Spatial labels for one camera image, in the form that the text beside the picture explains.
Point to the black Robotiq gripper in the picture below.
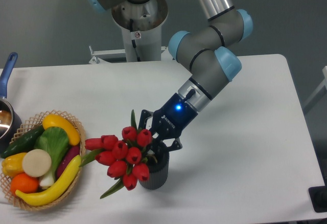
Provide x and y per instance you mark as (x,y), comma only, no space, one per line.
(168,122)

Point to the red tulip bouquet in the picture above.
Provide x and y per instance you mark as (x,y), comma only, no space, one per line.
(128,159)

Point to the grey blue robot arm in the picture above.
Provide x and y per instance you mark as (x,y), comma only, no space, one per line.
(205,55)

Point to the dark grey ribbed vase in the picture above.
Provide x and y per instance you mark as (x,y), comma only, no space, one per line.
(158,171)

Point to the purple sweet potato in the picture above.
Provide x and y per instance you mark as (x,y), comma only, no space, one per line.
(71,153)

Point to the green bok choy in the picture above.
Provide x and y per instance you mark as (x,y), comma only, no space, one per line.
(55,142)

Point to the yellow squash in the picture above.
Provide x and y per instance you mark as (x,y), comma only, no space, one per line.
(54,120)

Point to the yellow banana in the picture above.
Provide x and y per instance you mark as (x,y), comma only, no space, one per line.
(57,189)

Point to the woven wicker basket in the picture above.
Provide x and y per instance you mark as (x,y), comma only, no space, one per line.
(25,127)

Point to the beige round disc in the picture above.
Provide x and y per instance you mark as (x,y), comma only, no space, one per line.
(36,163)

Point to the green cucumber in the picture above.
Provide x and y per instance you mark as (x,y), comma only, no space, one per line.
(24,143)

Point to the orange fruit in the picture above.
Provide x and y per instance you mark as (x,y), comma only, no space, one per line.
(24,183)

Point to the yellow bell pepper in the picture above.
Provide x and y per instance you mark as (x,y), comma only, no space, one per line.
(12,165)

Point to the black device at edge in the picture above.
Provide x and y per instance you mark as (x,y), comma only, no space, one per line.
(318,198)

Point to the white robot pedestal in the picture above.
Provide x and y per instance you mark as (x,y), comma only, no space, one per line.
(140,25)

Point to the blue handled saucepan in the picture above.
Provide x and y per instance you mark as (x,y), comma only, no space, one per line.
(10,121)

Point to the white frame at right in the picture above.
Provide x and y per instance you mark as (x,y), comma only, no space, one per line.
(316,95)

